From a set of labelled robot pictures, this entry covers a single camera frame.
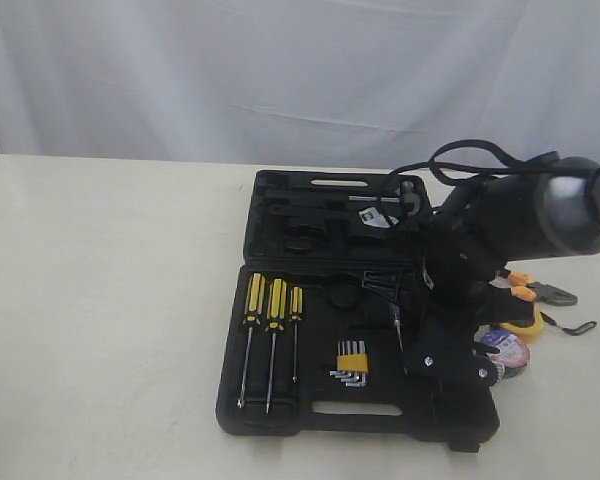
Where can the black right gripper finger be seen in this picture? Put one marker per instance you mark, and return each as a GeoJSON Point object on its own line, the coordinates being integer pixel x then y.
{"type": "Point", "coordinates": [380, 287]}
{"type": "Point", "coordinates": [444, 348]}

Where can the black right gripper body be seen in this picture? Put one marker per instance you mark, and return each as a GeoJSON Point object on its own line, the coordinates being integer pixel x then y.
{"type": "Point", "coordinates": [457, 265]}

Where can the black electrical tape roll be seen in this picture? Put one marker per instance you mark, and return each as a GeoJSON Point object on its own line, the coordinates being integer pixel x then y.
{"type": "Point", "coordinates": [509, 353]}

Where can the pliers black orange handles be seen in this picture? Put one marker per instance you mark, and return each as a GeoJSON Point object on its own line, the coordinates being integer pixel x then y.
{"type": "Point", "coordinates": [555, 295]}

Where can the yellow tape measure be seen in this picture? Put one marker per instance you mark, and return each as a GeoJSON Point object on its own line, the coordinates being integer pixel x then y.
{"type": "Point", "coordinates": [540, 320]}

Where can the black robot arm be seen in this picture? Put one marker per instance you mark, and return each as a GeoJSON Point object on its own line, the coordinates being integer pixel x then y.
{"type": "Point", "coordinates": [547, 207]}

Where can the black plastic tool case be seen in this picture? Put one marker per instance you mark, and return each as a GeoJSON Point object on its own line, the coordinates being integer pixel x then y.
{"type": "Point", "coordinates": [302, 228]}

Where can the adjustable wrench with label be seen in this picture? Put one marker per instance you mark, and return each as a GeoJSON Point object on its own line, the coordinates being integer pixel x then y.
{"type": "Point", "coordinates": [371, 217]}

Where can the claw hammer steel head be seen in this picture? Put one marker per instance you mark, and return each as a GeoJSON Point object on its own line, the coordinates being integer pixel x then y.
{"type": "Point", "coordinates": [406, 198]}

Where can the hex key set yellow holder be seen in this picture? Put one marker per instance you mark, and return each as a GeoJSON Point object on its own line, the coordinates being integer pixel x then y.
{"type": "Point", "coordinates": [352, 368]}

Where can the small yellow black screwdriver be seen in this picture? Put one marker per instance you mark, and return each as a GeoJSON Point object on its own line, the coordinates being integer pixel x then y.
{"type": "Point", "coordinates": [296, 315]}

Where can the middle yellow black screwdriver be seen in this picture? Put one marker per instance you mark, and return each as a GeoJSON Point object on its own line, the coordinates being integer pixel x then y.
{"type": "Point", "coordinates": [275, 315]}

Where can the large yellow black screwdriver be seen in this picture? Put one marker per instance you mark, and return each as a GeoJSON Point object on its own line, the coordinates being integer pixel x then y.
{"type": "Point", "coordinates": [254, 303]}

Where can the white backdrop curtain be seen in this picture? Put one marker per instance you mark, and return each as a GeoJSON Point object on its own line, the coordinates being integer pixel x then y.
{"type": "Point", "coordinates": [343, 83]}

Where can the clear handle tester screwdriver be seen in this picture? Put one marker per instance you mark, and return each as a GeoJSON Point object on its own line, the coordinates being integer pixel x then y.
{"type": "Point", "coordinates": [395, 315]}

